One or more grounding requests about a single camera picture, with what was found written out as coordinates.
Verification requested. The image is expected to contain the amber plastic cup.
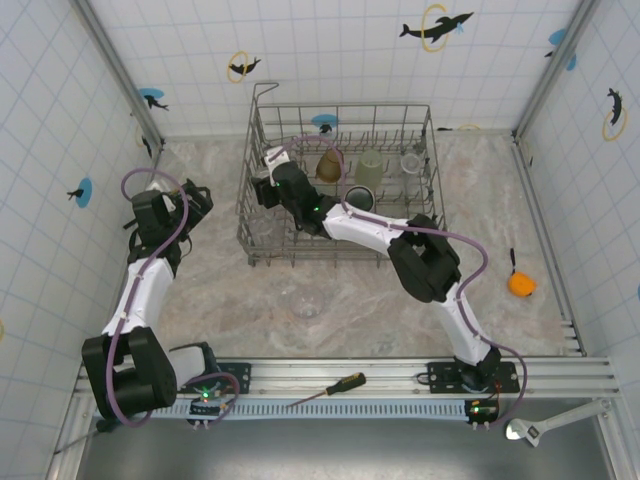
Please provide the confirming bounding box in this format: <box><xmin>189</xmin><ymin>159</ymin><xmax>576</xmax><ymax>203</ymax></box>
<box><xmin>314</xmin><ymin>149</ymin><xmax>345</xmax><ymax>185</ymax></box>

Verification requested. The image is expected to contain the black controller board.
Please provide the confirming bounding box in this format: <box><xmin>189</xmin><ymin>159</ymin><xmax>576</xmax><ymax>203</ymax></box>
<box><xmin>187</xmin><ymin>389</ymin><xmax>224</xmax><ymax>431</ymax></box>
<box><xmin>464</xmin><ymin>398</ymin><xmax>500</xmax><ymax>431</ymax></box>

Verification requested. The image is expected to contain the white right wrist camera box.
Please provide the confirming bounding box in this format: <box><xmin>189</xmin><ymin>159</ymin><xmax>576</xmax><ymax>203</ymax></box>
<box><xmin>263</xmin><ymin>147</ymin><xmax>295</xmax><ymax>175</ymax></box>

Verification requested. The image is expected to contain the yellow black handled screwdriver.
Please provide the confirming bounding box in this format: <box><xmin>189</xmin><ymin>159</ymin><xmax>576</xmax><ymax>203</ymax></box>
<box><xmin>285</xmin><ymin>372</ymin><xmax>368</xmax><ymax>409</ymax></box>

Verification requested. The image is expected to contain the large dolphin yellow ring sticker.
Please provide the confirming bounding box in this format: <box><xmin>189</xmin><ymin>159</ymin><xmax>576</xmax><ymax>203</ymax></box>
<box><xmin>398</xmin><ymin>3</ymin><xmax>475</xmax><ymax>54</ymax></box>

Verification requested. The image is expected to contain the aluminium frame cross bar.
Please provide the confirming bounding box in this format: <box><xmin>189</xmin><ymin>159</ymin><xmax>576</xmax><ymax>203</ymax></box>
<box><xmin>160</xmin><ymin>128</ymin><xmax>517</xmax><ymax>146</ymax></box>

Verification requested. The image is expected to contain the blue disc shark sticker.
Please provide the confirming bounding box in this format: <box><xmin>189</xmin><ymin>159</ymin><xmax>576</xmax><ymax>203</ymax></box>
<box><xmin>137</xmin><ymin>87</ymin><xmax>170</xmax><ymax>112</ymax></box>

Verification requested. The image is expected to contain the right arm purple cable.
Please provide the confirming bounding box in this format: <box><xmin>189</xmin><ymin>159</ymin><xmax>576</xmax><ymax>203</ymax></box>
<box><xmin>269</xmin><ymin>134</ymin><xmax>529</xmax><ymax>429</ymax></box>

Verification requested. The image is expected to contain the aluminium corner post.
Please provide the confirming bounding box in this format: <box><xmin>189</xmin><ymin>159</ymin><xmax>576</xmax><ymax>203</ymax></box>
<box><xmin>74</xmin><ymin>0</ymin><xmax>166</xmax><ymax>149</ymax></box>
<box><xmin>510</xmin><ymin>0</ymin><xmax>601</xmax><ymax>140</ymax></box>

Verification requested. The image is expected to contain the seahorse yellow ring sticker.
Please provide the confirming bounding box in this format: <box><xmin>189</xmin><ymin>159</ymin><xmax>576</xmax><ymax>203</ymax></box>
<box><xmin>601</xmin><ymin>87</ymin><xmax>629</xmax><ymax>143</ymax></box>

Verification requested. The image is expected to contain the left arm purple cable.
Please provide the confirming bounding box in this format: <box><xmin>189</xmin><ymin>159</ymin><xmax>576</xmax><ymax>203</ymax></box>
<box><xmin>104</xmin><ymin>168</ymin><xmax>241</xmax><ymax>429</ymax></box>

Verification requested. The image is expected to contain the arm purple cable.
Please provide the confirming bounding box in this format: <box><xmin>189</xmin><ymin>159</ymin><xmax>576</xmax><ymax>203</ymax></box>
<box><xmin>104</xmin><ymin>168</ymin><xmax>241</xmax><ymax>429</ymax></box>
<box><xmin>269</xmin><ymin>134</ymin><xmax>529</xmax><ymax>429</ymax></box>

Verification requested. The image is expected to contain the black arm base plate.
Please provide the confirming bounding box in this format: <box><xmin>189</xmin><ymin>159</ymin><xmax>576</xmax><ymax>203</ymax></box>
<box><xmin>177</xmin><ymin>360</ymin><xmax>252</xmax><ymax>396</ymax></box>
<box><xmin>427</xmin><ymin>360</ymin><xmax>521</xmax><ymax>396</ymax></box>

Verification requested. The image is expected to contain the clear stemless glass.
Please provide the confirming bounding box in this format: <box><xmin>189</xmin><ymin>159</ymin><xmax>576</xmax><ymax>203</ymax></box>
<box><xmin>277</xmin><ymin>278</ymin><xmax>327</xmax><ymax>320</ymax></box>

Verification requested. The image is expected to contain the pale green dimpled cup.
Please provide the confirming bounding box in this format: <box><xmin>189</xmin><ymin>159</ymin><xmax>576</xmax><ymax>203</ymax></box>
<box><xmin>353</xmin><ymin>150</ymin><xmax>385</xmax><ymax>190</ymax></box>

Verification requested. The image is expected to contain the black cup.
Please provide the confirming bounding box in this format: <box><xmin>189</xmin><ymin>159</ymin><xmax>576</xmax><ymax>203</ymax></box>
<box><xmin>343</xmin><ymin>185</ymin><xmax>376</xmax><ymax>214</ymax></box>

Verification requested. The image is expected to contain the small dolphin yellow ring sticker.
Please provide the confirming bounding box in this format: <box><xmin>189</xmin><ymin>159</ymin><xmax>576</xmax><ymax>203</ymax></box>
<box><xmin>227</xmin><ymin>49</ymin><xmax>263</xmax><ymax>84</ymax></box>

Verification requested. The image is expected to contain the blue patches sticker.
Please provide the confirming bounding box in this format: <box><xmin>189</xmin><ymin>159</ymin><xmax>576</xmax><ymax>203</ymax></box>
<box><xmin>543</xmin><ymin>27</ymin><xmax>579</xmax><ymax>71</ymax></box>

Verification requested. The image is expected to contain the aluminium mounting rail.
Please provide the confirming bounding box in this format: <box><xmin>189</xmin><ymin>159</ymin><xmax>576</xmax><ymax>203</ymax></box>
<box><xmin>72</xmin><ymin>356</ymin><xmax>621</xmax><ymax>400</ymax></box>

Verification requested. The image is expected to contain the grey wire dish rack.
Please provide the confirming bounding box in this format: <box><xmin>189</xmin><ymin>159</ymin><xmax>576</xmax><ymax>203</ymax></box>
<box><xmin>234</xmin><ymin>82</ymin><xmax>448</xmax><ymax>269</ymax></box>

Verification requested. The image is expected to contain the silver adjustable wrench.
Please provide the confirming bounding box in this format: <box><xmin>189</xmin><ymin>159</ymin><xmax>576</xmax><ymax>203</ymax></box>
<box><xmin>503</xmin><ymin>398</ymin><xmax>612</xmax><ymax>448</ymax></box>

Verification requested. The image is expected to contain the blue disc small fish sticker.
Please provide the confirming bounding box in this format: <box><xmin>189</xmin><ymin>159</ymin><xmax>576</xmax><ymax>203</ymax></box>
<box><xmin>66</xmin><ymin>177</ymin><xmax>94</xmax><ymax>208</ymax></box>

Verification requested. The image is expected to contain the orange tape measure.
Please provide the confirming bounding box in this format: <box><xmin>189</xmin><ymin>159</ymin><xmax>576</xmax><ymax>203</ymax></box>
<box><xmin>507</xmin><ymin>248</ymin><xmax>539</xmax><ymax>300</ymax></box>

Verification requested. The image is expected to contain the white slotted cable duct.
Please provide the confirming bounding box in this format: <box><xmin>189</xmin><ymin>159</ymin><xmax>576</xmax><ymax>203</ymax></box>
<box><xmin>149</xmin><ymin>398</ymin><xmax>474</xmax><ymax>421</ymax></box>

